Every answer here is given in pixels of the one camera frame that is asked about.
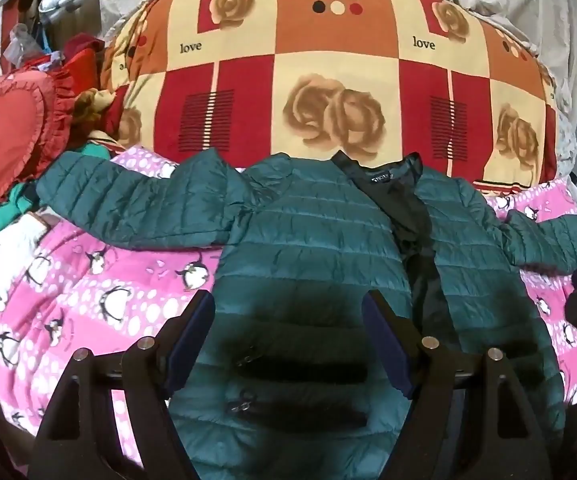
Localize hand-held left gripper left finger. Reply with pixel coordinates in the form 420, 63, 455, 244
27, 289, 218, 480

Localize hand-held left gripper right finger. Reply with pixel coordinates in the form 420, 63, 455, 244
362, 289, 554, 480

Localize dark green puffer jacket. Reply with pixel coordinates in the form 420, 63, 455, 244
36, 151, 577, 480

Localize pink penguin blanket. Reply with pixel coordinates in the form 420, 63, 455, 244
0, 146, 577, 466

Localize white fluffy cloth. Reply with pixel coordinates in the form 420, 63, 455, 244
0, 211, 53, 323

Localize gold and red satin cloth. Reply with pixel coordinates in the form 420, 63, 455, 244
70, 87, 120, 128

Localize rose patterned checked quilt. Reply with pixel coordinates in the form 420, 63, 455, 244
99, 0, 559, 188

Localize red heart ruffled pillow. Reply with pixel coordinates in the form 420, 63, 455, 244
0, 71, 76, 217

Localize grey crumpled sheet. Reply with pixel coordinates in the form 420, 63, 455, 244
406, 0, 577, 116

